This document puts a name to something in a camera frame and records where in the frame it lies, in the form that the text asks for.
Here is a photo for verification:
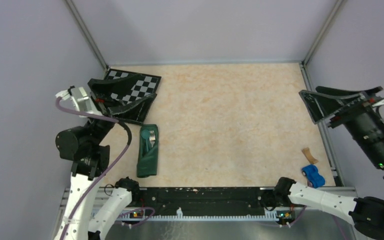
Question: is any white toothed cable rail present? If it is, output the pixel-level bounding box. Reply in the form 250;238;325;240
112;210;279;222

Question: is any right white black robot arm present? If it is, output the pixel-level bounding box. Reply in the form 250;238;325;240
273;86;384;240

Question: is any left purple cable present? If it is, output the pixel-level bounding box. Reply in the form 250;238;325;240
55;96;156;240

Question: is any silver metal fork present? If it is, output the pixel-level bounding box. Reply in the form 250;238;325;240
149;130;156;148

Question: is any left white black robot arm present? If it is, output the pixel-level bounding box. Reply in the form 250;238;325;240
55;69;162;240

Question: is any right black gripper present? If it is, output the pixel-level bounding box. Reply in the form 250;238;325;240
295;84;384;169

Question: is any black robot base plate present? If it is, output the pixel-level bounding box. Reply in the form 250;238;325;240
130;187;291;217

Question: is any teal plastic spoon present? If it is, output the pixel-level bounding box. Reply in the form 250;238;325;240
140;129;151;153

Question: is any blue toy car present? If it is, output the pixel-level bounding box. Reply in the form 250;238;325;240
301;164;326;189

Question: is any small tan wooden piece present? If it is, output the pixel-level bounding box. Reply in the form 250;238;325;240
301;147;319;165

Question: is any dark green cloth napkin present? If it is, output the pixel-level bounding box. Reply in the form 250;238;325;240
136;124;159;178

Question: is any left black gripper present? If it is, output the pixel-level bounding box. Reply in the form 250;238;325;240
86;72;158;146

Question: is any black grey checkerboard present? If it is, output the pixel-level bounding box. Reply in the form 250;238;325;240
105;68;162;127

